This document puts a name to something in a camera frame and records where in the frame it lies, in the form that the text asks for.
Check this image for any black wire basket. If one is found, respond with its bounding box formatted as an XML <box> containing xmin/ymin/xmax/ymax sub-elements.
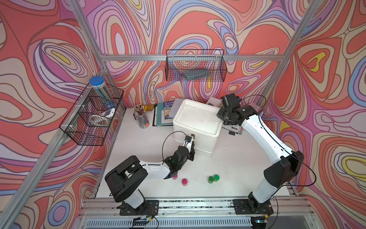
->
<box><xmin>165</xmin><ymin>48</ymin><xmax>227</xmax><ymax>82</ymax></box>
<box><xmin>59</xmin><ymin>83</ymin><xmax>124</xmax><ymax>147</ymax></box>

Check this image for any blue lid pencil tube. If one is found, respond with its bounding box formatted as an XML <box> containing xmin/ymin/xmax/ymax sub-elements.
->
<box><xmin>89</xmin><ymin>76</ymin><xmax>116</xmax><ymax>110</ymax></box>

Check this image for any green paint can right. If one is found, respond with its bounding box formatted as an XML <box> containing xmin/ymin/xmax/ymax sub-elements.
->
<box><xmin>213</xmin><ymin>175</ymin><xmax>220</xmax><ymax>182</ymax></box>

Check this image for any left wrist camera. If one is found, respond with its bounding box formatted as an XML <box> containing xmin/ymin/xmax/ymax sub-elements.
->
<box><xmin>184</xmin><ymin>135</ymin><xmax>194</xmax><ymax>148</ymax></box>

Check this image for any pencil cup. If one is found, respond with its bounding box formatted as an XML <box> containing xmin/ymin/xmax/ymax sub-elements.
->
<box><xmin>133</xmin><ymin>105</ymin><xmax>150</xmax><ymax>129</ymax></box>

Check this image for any teal folder with book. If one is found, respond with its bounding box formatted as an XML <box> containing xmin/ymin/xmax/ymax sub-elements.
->
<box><xmin>152</xmin><ymin>101</ymin><xmax>174</xmax><ymax>127</ymax></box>

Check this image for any green paint can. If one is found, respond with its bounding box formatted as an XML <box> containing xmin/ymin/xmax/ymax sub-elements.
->
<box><xmin>213</xmin><ymin>175</ymin><xmax>220</xmax><ymax>182</ymax></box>
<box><xmin>207</xmin><ymin>176</ymin><xmax>214</xmax><ymax>184</ymax></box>

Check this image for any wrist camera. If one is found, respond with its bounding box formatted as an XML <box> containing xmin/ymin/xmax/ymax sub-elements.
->
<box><xmin>184</xmin><ymin>135</ymin><xmax>194</xmax><ymax>148</ymax></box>
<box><xmin>221</xmin><ymin>93</ymin><xmax>241</xmax><ymax>111</ymax></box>

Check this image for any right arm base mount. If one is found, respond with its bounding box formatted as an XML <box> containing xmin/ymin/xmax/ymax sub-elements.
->
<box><xmin>231</xmin><ymin>198</ymin><xmax>274</xmax><ymax>216</ymax></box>

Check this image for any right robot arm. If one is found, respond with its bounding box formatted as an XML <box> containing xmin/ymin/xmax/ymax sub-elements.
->
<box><xmin>217</xmin><ymin>105</ymin><xmax>304</xmax><ymax>213</ymax></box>

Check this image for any black wire basket left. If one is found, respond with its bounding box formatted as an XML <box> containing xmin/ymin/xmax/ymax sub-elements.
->
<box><xmin>59</xmin><ymin>83</ymin><xmax>124</xmax><ymax>147</ymax></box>

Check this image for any green paint can left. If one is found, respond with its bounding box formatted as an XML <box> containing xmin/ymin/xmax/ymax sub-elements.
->
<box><xmin>207</xmin><ymin>176</ymin><xmax>214</xmax><ymax>184</ymax></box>

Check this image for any white object in basket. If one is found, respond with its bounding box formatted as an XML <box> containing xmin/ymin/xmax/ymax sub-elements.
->
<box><xmin>99</xmin><ymin>108</ymin><xmax>115</xmax><ymax>118</ymax></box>

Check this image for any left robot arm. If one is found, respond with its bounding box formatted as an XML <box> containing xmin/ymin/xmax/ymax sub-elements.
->
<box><xmin>104</xmin><ymin>140</ymin><xmax>195</xmax><ymax>210</ymax></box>

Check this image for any black wire basket back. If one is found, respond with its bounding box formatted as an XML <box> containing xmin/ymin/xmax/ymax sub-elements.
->
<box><xmin>165</xmin><ymin>48</ymin><xmax>227</xmax><ymax>82</ymax></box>

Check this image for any white drawer cabinet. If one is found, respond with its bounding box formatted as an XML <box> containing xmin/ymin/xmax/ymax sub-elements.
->
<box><xmin>173</xmin><ymin>99</ymin><xmax>223</xmax><ymax>158</ymax></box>

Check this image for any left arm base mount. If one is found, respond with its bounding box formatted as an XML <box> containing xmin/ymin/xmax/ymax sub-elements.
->
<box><xmin>117</xmin><ymin>200</ymin><xmax>159</xmax><ymax>216</ymax></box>

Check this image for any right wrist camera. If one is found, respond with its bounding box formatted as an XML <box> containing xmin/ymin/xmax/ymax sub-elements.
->
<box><xmin>221</xmin><ymin>93</ymin><xmax>241</xmax><ymax>111</ymax></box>

